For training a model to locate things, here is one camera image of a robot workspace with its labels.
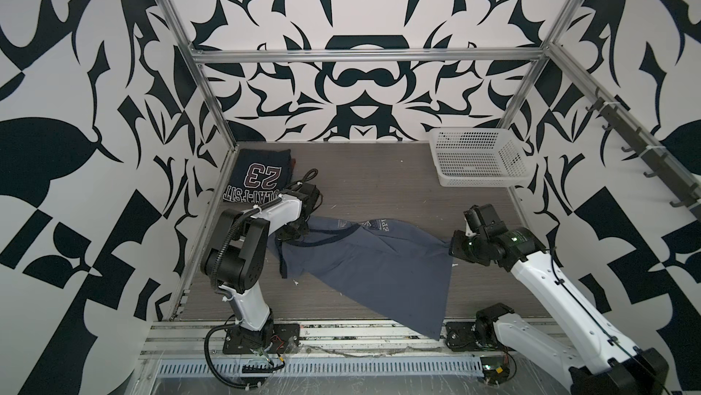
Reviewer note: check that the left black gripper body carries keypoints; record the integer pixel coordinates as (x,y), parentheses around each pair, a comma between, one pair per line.
(292,231)

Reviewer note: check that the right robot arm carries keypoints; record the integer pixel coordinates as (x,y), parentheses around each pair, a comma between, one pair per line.
(599,360)

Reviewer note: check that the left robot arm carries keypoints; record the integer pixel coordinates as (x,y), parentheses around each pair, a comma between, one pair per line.
(237,248)

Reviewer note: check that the navy tank top red trim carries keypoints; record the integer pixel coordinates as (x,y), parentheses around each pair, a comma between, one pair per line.
(259,175)

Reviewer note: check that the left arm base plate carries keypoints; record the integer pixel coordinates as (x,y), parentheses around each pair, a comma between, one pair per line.
(273,338)

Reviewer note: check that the aluminium frame crossbar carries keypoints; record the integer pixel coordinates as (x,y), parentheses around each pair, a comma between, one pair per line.
(365,55)

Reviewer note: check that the small green circuit board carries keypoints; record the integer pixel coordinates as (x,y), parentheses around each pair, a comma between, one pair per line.
(497,370)

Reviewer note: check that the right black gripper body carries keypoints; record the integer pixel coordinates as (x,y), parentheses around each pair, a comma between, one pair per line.
(470,247)

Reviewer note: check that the blue-grey tank top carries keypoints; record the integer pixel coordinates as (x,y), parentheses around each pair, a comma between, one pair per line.
(393,268)

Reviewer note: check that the white slotted cable duct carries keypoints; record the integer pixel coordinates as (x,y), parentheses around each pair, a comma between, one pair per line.
(355,367)

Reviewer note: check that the white plastic laundry basket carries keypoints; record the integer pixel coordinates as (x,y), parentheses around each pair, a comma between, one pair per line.
(479,157)

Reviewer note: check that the wall hook rail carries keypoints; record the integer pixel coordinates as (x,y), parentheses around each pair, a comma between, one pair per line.
(641,144)

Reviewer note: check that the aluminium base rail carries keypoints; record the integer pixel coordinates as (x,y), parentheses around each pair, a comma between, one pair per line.
(354,337)

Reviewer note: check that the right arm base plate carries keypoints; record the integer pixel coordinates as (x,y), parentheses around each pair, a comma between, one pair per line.
(465,336)

